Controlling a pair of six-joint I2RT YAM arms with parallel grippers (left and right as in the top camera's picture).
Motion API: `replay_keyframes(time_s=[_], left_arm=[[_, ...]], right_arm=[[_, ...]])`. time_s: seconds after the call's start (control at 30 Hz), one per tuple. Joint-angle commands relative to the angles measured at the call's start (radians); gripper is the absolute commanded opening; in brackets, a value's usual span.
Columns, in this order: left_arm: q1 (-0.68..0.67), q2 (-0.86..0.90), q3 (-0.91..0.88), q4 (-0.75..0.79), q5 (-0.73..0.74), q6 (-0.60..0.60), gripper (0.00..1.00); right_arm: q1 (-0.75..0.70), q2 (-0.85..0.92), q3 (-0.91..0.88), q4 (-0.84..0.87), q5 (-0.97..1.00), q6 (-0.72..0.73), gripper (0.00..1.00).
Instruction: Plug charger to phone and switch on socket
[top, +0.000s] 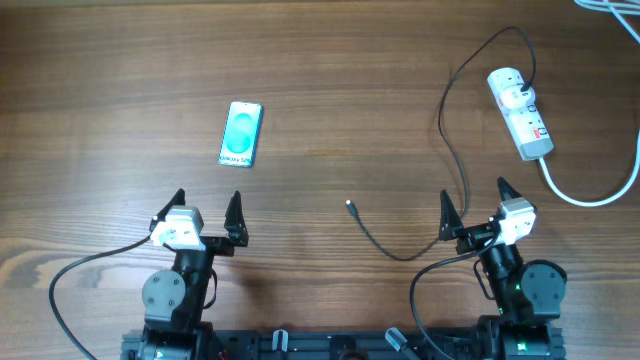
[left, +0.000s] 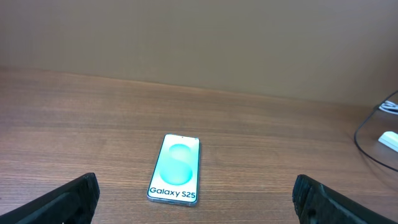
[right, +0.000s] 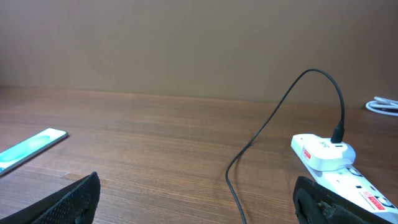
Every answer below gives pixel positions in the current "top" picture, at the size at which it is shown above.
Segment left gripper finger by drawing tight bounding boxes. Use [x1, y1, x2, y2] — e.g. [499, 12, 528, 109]
[224, 191, 249, 246]
[149, 188, 186, 231]

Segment white power strip cord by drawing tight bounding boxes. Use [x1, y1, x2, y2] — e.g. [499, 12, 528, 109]
[537, 127, 640, 208]

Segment white charger plug adapter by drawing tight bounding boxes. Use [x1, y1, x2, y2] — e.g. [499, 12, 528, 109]
[498, 86, 536, 111]

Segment white cable bundle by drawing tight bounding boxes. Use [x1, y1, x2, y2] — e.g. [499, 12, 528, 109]
[573, 0, 640, 45]

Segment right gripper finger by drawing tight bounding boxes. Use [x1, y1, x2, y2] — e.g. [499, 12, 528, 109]
[438, 190, 464, 241]
[497, 177, 537, 212]

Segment blue Galaxy S25 smartphone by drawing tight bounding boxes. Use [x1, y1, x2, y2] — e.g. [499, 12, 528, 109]
[218, 101, 263, 168]

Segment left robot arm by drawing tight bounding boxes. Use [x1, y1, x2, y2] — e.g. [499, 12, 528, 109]
[121, 188, 249, 359]

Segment right camera black cable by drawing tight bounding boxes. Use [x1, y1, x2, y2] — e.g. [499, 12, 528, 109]
[409, 230, 502, 360]

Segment left camera black cable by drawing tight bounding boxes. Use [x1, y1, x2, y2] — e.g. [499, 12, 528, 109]
[48, 234, 153, 360]

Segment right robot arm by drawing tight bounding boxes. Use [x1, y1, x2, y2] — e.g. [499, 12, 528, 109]
[439, 177, 567, 359]

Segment camera black cable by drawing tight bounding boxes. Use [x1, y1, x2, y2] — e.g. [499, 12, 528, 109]
[48, 234, 153, 360]
[409, 230, 502, 360]

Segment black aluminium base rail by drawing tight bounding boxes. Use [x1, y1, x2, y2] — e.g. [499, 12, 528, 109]
[120, 327, 567, 360]

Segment white power strip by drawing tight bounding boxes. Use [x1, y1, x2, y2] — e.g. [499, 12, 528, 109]
[487, 67, 554, 161]

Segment black USB charging cable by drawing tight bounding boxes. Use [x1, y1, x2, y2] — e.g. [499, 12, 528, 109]
[344, 25, 538, 263]

